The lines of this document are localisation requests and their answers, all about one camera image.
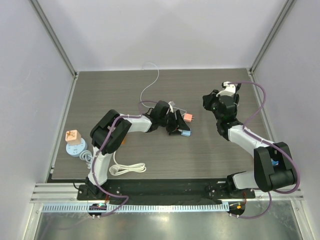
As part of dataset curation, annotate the blue cube adapter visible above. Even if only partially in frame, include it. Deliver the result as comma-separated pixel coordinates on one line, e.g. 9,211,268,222
271,159,279,166

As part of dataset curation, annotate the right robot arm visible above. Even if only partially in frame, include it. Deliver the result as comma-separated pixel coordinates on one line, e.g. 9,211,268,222
202,90,300,198

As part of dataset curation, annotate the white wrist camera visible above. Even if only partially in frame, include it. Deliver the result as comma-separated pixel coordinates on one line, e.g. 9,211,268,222
216,81,242,97
168,101,175,113

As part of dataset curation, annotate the aluminium front rail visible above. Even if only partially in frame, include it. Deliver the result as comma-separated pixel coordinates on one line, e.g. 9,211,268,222
30,180,305,204

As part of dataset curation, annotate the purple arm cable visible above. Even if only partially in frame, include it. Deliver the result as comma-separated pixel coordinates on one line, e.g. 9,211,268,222
91,100,130,218
228,81,302,220

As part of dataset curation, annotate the tan cube socket adapter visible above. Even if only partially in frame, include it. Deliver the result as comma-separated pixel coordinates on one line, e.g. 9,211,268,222
65,129,82,146

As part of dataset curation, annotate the white slotted cable duct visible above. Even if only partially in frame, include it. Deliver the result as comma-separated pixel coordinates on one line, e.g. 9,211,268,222
42,202,229,214

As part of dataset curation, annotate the pink charger plug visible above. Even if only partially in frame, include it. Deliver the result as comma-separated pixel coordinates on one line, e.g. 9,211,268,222
183,113,194,123

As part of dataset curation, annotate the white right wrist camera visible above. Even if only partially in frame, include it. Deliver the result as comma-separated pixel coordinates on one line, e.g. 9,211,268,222
216,81,242,97

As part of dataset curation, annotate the light blue charger plug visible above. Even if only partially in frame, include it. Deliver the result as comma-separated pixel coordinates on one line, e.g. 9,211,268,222
181,130,192,137

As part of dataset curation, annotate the white power strip cord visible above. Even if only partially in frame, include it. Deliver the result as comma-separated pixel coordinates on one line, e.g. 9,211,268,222
109,151,147,176

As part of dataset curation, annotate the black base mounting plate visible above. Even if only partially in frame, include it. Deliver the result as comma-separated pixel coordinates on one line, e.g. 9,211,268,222
77,178,256,202

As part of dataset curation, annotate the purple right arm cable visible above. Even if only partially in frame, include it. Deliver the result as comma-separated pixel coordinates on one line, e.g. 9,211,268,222
228,81,302,220

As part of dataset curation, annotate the thin white charging cable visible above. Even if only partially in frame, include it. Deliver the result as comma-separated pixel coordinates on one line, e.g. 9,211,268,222
139,62,187,113

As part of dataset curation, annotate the right aluminium frame post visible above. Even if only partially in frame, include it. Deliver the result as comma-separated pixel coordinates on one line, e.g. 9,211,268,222
247,0,296,76

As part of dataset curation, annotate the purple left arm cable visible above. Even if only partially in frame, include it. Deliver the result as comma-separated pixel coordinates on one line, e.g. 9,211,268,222
91,100,130,218

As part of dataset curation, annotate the left aluminium frame post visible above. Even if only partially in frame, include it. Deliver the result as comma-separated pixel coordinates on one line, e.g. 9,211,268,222
28,0,79,79

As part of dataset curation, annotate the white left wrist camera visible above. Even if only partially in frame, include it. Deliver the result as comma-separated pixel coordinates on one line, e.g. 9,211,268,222
168,101,175,113

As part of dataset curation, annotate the round light blue socket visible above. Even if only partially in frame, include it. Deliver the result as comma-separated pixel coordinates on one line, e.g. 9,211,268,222
65,138,88,158

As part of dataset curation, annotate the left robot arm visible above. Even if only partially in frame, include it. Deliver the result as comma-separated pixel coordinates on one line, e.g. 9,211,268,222
85,100,191,200

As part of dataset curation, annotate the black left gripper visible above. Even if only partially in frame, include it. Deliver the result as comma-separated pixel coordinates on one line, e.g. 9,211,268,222
158,110,190,135

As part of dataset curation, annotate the aluminium frame post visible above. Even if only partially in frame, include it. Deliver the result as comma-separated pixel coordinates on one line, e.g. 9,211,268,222
28,0,79,79
247,0,296,76

